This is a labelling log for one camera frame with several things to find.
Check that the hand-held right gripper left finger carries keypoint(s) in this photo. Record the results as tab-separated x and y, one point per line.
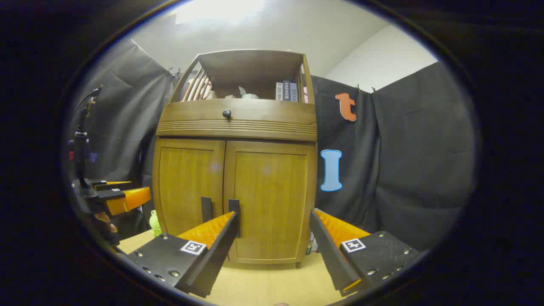
221	250

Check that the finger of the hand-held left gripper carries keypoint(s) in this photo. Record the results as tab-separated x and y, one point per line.
108	185
127	200

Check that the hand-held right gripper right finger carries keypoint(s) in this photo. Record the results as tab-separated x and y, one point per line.
329	250

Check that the wooden cabinet door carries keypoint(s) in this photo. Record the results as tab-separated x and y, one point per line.
187	182
272	191

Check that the wooden double-door shoe cabinet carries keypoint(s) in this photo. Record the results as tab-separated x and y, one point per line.
250	63

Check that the green frog toy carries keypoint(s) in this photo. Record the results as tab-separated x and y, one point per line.
155	223

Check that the wooden drawer with black knob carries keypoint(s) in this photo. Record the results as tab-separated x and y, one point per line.
272	112

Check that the grey blue book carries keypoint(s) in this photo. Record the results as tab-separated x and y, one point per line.
293	91

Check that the dark blue book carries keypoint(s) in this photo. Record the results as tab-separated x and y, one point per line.
286	90

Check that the white book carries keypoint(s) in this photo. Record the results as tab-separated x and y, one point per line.
279	91

